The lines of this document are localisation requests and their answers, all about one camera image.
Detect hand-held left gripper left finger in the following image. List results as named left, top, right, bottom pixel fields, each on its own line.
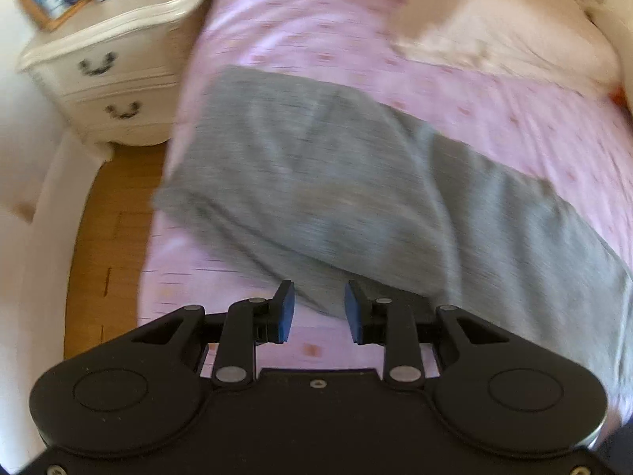
left=106, top=279, right=296, bottom=390

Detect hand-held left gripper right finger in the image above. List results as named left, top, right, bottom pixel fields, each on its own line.
left=343, top=279, right=526, bottom=391

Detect grey pants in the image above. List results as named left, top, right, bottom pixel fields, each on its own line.
left=151, top=65, right=633, bottom=407

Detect bed with pink sheet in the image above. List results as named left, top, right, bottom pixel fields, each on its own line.
left=136, top=0, right=633, bottom=426

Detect cream nightstand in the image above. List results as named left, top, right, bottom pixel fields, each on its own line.
left=17, top=0, right=222, bottom=150

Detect cream pillow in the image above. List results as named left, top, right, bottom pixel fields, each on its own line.
left=390, top=0, right=623, bottom=96

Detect dark metal drawer handle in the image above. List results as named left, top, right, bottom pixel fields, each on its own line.
left=79, top=53, right=118, bottom=78
left=105, top=101, right=142, bottom=121

